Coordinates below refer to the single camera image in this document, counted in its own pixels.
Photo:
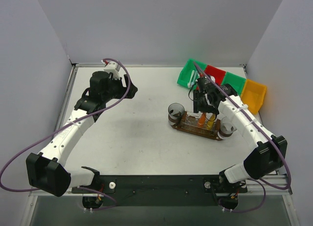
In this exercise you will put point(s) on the brown oval wooden tray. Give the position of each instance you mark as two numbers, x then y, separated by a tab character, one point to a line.
188	124

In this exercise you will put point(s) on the green bin with cups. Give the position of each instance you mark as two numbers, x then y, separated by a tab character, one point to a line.
235	81

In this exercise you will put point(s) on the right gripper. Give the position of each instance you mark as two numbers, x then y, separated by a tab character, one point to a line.
202	98

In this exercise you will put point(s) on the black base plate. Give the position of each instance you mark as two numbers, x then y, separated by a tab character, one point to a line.
173	197

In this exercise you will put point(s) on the light blue toothbrush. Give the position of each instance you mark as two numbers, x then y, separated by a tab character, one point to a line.
194	78

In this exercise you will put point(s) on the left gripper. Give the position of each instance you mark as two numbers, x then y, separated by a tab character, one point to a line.
124	86

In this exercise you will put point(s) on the green bin with toothbrushes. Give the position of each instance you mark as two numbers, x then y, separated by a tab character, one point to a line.
184	75

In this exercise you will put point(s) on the clear glass cup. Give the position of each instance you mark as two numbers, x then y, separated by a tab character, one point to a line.
226	128

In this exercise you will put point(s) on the orange toothpaste tube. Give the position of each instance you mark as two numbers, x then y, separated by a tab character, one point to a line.
201	120

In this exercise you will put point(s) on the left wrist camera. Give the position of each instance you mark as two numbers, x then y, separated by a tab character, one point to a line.
112	67

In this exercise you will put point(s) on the grey glass cup with holder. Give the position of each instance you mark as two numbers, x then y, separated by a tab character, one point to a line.
175	113

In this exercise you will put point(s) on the yellow bin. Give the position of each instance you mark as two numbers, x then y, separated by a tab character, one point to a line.
253	95

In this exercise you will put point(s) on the white toothbrush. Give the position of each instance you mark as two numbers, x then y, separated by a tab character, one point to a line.
191	79

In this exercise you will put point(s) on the red bin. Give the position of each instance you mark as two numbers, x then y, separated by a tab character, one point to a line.
215	73

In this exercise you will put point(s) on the clear acrylic toothbrush rack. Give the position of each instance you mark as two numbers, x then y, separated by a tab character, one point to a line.
198	124

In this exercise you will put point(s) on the aluminium frame rail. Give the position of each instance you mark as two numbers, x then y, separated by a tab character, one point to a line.
159	187

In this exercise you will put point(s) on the yellow toothpaste tube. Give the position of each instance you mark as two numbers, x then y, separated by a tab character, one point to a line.
211	121

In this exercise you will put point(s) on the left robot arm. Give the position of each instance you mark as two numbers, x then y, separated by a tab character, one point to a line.
46	169

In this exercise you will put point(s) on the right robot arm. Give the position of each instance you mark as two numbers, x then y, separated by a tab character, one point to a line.
268	151

